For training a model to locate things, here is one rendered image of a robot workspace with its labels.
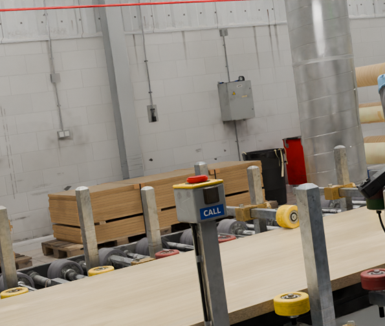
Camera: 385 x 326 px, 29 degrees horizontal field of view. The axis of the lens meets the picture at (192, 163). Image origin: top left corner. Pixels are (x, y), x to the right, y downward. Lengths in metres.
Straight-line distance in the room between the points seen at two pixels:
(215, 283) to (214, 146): 8.66
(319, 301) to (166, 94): 8.22
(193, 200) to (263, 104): 9.23
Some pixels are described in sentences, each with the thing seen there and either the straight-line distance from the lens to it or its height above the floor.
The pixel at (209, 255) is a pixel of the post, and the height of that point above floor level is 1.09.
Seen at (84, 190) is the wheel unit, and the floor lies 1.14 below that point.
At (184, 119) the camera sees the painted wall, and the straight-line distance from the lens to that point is 9.79.
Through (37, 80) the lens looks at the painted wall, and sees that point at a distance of 8.95.
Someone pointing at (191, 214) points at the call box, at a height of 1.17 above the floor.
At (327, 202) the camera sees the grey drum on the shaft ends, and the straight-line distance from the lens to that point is 3.61.
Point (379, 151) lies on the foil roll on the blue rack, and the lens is 8.90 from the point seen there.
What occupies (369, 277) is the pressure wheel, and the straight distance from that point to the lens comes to 1.84.
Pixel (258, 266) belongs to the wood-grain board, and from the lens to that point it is 2.10.
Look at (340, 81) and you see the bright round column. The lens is 5.80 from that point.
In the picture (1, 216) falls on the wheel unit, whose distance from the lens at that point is 2.35.
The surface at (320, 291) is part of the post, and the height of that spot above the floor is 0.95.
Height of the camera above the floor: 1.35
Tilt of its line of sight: 4 degrees down
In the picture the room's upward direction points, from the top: 8 degrees counter-clockwise
